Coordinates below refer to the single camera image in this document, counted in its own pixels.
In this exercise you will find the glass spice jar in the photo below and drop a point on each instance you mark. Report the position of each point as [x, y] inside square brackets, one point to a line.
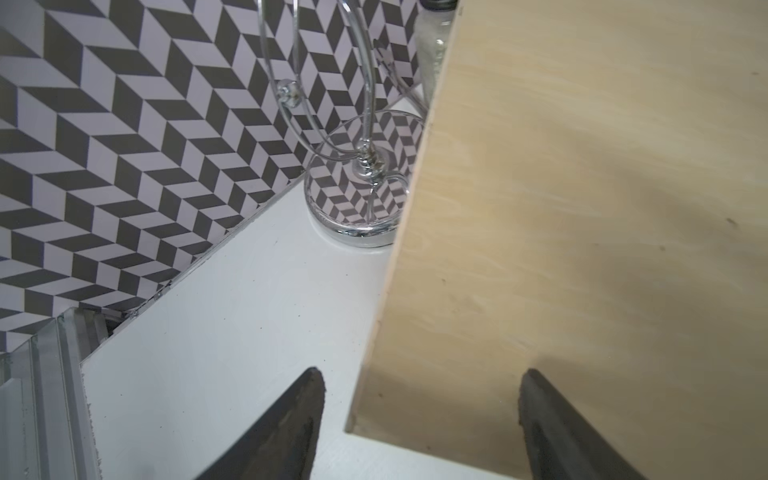
[432, 31]

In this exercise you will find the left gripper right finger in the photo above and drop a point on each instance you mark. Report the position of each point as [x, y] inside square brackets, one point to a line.
[560, 443]

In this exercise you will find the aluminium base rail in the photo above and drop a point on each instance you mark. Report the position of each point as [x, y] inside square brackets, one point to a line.
[46, 430]

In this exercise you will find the wire mug tree stand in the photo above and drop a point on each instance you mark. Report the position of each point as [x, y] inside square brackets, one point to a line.
[363, 155]

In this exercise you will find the plywood board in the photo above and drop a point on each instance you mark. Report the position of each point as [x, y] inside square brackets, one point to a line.
[589, 200]

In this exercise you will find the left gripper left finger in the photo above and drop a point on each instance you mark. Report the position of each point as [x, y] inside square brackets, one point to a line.
[282, 443]

